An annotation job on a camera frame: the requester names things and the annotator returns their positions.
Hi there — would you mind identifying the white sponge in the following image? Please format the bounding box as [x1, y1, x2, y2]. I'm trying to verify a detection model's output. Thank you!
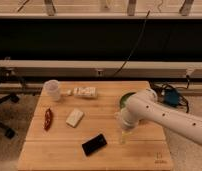
[66, 109, 84, 127]

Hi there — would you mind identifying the clear plastic cup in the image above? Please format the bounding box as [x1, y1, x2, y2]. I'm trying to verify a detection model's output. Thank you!
[44, 80, 61, 101]

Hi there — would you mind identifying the white lying bottle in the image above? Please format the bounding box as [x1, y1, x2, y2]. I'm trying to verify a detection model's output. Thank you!
[65, 87, 97, 99]

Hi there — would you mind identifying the black eraser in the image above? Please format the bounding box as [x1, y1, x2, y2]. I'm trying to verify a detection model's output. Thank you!
[82, 134, 107, 156]

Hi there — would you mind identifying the green bowl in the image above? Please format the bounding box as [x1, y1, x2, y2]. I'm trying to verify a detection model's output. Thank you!
[119, 92, 136, 109]

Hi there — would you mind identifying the black floor cable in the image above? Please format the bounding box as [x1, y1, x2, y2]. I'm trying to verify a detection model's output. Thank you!
[150, 74, 192, 114]

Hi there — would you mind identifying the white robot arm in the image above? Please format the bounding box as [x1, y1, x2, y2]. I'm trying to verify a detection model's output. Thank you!
[118, 88, 202, 146]

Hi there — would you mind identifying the blue power box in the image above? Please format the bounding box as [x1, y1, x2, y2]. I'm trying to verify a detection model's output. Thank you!
[163, 89, 180, 107]

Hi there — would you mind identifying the black office chair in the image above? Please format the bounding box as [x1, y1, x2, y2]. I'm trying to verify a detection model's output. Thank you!
[0, 75, 20, 139]

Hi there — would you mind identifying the black hanging cable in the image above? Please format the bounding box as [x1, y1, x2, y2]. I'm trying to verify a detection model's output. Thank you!
[112, 9, 151, 77]

